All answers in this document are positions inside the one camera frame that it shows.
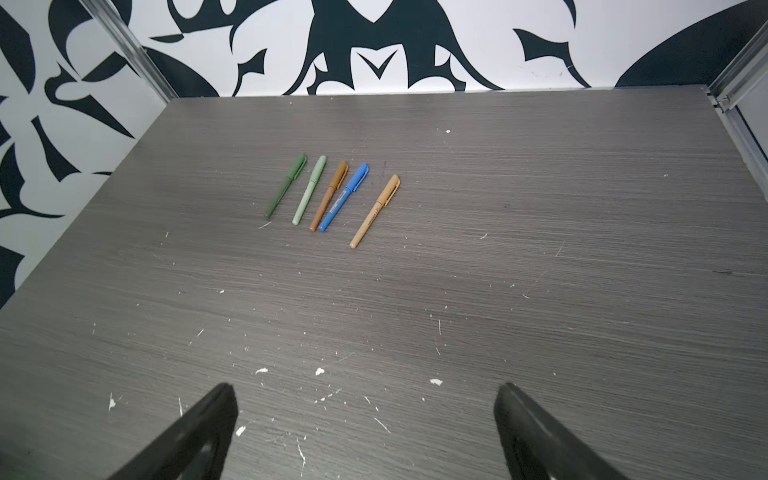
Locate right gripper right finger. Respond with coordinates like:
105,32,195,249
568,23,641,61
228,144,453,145
494,383,625,480

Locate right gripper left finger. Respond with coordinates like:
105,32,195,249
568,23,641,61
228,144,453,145
111,383,238,479

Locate tan pen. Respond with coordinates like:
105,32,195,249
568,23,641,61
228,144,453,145
310,161,349,232
350,175,401,249

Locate green pen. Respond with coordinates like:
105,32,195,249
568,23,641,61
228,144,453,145
292,155,327,226
264,153,307,218

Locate blue pen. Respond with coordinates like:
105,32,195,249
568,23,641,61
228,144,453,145
319,163,369,232

